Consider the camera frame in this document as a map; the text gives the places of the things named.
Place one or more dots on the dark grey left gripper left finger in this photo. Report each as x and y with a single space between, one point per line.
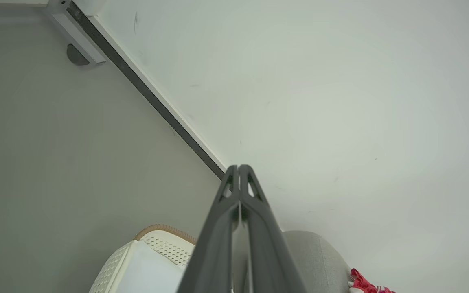
214 252

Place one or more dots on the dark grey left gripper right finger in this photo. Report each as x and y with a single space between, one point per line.
269 252

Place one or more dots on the red and white garment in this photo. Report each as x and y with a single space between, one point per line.
362 283

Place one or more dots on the white plastic laundry basket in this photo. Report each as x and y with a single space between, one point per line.
153 260

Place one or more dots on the grey fabric sofa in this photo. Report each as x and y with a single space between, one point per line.
316 264

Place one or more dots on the grey metal partition foot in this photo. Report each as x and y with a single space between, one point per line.
77 34

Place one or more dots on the white and black wall rail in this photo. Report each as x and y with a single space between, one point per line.
149 87

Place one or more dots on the black round frame foot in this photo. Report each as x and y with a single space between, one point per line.
75 56

